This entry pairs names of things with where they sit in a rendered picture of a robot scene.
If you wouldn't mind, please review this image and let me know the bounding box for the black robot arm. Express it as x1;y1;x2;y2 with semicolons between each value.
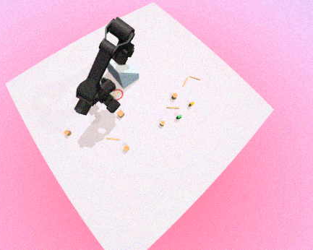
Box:
74;17;135;115

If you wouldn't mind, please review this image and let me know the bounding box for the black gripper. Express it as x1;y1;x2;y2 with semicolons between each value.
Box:
98;89;120;113

